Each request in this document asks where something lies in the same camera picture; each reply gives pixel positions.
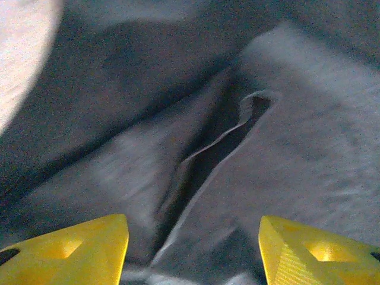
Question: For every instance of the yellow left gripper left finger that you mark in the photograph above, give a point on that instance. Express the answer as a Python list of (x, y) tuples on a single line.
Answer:
[(65, 255)]

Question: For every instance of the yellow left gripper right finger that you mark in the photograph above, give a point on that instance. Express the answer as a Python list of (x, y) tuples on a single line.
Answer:
[(320, 258)]

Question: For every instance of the dark navy t-shirt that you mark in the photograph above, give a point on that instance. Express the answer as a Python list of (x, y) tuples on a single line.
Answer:
[(297, 148)]

